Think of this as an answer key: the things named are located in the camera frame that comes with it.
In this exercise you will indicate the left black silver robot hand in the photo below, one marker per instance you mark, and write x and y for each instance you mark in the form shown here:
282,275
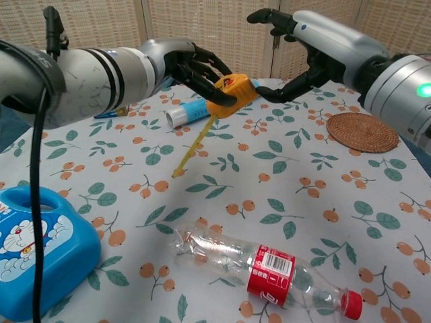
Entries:
188,72

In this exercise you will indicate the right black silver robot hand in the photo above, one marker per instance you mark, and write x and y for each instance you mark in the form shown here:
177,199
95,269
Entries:
330,43

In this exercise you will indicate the yellow tape measure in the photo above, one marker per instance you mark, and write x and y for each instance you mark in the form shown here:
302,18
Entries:
237,89

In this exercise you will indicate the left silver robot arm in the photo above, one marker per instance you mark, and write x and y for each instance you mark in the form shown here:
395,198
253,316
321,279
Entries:
91,80

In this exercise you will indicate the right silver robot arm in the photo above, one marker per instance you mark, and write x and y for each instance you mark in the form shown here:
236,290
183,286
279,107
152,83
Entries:
400,91

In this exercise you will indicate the blue white plastic bag roll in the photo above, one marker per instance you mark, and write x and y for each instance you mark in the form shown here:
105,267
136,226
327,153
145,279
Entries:
188,111

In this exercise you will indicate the woven bamboo folding screen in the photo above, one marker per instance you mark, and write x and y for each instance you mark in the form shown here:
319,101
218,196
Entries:
219,27

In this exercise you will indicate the orange blue carton box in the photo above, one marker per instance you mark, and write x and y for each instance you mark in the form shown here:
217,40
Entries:
114,113

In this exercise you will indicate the round woven rattan coaster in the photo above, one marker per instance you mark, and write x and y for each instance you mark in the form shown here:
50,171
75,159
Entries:
363,133

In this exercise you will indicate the floral print tablecloth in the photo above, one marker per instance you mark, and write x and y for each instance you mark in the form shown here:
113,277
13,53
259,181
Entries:
235,188

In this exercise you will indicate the dark blue table cover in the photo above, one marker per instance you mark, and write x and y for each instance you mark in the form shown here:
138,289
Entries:
10,131

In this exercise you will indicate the clear plastic bottle red label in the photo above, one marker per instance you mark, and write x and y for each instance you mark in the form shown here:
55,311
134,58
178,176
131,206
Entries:
269,269

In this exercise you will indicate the blue cartoon detergent bottle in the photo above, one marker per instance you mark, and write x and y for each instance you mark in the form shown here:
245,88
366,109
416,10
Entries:
50,255

